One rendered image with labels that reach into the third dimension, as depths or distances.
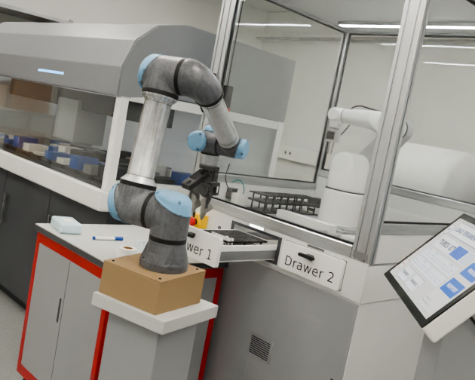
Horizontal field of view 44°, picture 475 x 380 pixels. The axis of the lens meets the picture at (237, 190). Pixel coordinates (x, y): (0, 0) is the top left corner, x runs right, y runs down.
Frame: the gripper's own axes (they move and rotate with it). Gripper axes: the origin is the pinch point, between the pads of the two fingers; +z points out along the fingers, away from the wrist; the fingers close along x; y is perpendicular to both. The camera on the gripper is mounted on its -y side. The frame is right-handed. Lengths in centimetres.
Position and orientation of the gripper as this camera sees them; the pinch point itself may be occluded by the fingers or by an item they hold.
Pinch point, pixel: (196, 215)
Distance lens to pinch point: 230.9
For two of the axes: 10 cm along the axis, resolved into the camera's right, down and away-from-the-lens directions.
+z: -1.7, 9.7, 1.5
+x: -8.0, -2.3, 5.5
